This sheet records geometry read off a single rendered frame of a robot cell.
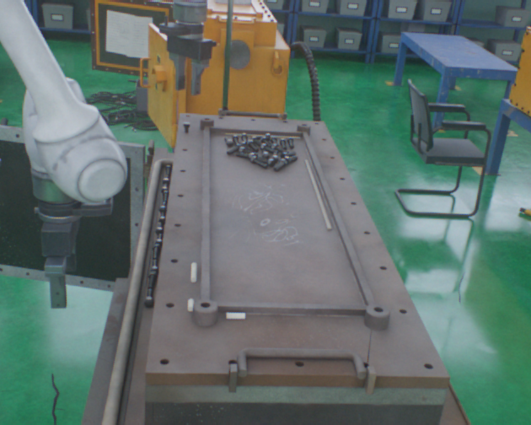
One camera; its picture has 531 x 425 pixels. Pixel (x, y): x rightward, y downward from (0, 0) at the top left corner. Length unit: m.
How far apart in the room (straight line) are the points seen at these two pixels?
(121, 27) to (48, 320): 2.56
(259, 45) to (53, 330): 1.85
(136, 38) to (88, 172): 4.41
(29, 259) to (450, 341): 2.14
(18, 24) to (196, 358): 0.54
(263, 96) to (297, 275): 2.77
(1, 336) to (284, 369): 2.64
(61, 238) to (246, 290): 0.33
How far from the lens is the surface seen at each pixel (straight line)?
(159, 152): 2.23
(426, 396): 1.12
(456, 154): 5.06
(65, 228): 1.27
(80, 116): 1.07
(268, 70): 3.96
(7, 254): 2.67
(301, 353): 1.07
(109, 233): 2.46
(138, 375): 1.25
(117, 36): 5.48
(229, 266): 1.30
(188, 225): 1.45
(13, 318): 3.70
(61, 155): 1.06
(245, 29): 3.96
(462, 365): 3.59
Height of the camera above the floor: 1.99
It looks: 25 degrees down
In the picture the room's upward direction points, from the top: 6 degrees clockwise
